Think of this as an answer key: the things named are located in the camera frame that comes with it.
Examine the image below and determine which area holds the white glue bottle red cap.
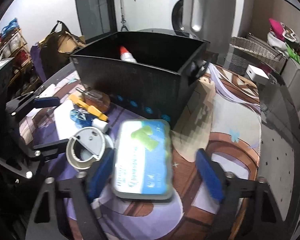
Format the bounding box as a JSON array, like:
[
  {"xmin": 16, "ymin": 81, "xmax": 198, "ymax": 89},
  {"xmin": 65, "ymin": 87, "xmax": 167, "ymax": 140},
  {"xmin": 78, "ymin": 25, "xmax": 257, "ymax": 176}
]
[{"xmin": 120, "ymin": 46, "xmax": 137, "ymax": 63}]

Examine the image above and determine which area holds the yellow plastic clip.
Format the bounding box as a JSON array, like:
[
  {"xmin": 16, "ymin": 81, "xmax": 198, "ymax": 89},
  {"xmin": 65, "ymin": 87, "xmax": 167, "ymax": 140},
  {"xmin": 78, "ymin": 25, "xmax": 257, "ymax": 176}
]
[{"xmin": 69, "ymin": 93, "xmax": 108, "ymax": 121}]

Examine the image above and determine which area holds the wicker basket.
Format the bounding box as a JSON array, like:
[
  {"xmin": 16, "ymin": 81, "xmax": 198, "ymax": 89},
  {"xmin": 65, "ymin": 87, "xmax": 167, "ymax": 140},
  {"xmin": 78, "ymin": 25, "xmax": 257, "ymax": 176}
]
[{"xmin": 230, "ymin": 36, "xmax": 281, "ymax": 68}]

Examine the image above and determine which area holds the blue eye drop bottle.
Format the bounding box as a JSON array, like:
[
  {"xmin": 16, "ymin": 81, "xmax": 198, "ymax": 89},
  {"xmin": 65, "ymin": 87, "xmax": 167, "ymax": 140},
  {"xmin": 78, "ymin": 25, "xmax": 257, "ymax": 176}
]
[{"xmin": 70, "ymin": 108, "xmax": 109, "ymax": 133}]

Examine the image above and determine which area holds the black storage box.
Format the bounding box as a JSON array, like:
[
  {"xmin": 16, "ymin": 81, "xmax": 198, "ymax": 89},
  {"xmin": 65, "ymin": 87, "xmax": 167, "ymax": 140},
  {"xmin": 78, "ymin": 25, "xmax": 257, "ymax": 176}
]
[{"xmin": 70, "ymin": 31, "xmax": 210, "ymax": 127}]

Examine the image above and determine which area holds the shoe rack with shoes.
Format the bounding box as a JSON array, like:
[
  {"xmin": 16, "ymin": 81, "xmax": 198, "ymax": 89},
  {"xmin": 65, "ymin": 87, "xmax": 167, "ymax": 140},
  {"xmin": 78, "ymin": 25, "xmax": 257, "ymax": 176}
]
[{"xmin": 0, "ymin": 18, "xmax": 32, "ymax": 86}]

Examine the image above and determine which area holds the pile of clothes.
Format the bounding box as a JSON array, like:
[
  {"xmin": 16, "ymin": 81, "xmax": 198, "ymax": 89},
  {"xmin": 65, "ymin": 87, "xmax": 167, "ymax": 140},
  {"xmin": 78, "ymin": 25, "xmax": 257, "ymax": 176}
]
[{"xmin": 267, "ymin": 18, "xmax": 300, "ymax": 64}]

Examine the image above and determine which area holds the floor mop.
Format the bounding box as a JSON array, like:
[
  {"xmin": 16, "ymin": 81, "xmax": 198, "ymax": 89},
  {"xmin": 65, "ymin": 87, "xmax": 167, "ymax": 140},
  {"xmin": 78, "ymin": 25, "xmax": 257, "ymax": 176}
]
[{"xmin": 120, "ymin": 0, "xmax": 129, "ymax": 31}]

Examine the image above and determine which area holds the white electric kettle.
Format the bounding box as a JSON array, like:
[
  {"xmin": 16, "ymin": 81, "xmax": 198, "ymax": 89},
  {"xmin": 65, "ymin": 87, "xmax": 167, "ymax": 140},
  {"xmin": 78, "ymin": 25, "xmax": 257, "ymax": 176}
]
[{"xmin": 182, "ymin": 0, "xmax": 236, "ymax": 54}]

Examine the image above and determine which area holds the white washing machine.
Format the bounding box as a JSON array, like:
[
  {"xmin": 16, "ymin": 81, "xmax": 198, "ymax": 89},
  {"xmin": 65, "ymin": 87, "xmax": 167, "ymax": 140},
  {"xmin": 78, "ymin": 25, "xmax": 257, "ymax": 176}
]
[{"xmin": 169, "ymin": 0, "xmax": 193, "ymax": 38}]

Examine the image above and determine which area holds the small white box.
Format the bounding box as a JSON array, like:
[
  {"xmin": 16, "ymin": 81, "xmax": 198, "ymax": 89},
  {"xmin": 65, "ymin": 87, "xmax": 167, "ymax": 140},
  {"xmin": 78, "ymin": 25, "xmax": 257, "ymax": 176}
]
[{"xmin": 246, "ymin": 64, "xmax": 269, "ymax": 85}]

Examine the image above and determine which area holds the wet wipes pack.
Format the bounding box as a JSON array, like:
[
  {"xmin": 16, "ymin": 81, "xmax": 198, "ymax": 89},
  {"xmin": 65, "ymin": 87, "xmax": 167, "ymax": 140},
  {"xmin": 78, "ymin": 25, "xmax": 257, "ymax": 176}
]
[{"xmin": 111, "ymin": 119, "xmax": 173, "ymax": 201}]

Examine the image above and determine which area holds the anime print desk mat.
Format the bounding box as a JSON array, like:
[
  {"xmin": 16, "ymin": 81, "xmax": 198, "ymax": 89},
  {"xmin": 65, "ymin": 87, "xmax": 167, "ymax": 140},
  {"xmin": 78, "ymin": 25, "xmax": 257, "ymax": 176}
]
[{"xmin": 33, "ymin": 64, "xmax": 261, "ymax": 239}]

